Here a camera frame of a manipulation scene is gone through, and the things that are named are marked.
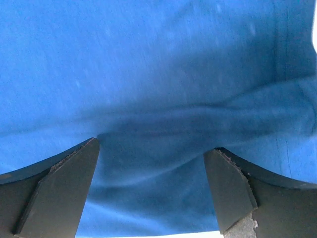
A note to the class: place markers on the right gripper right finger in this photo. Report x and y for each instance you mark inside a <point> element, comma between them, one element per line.
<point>252,202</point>

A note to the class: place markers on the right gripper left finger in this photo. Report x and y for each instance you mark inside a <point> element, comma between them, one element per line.
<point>46,199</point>

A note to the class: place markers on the blue t shirt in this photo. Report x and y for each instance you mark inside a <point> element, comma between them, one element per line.
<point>159,83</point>

